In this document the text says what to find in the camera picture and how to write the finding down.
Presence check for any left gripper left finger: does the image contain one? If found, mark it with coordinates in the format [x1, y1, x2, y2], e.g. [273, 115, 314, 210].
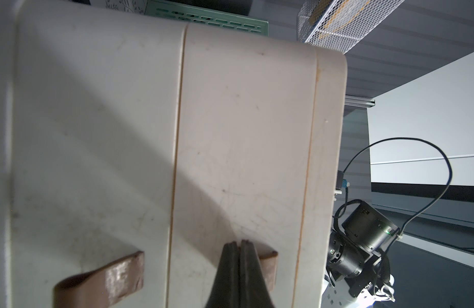
[205, 241, 240, 308]

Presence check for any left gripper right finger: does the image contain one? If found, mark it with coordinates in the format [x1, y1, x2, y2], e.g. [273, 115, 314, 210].
[240, 240, 274, 308]

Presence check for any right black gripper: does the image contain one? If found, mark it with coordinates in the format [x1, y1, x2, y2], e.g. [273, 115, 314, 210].
[327, 199, 400, 296]

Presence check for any white plastic drawer cabinet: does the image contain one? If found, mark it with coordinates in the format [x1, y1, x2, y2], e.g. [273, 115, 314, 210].
[0, 1, 347, 307]

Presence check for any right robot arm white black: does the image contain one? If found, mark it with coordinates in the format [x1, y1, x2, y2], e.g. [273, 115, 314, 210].
[320, 199, 399, 307]

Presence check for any mint green file organizer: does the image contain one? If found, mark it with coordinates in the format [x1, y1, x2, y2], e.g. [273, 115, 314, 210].
[145, 1, 269, 37]

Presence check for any white wire wall basket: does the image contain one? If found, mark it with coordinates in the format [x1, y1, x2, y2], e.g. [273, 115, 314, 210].
[297, 0, 402, 54]

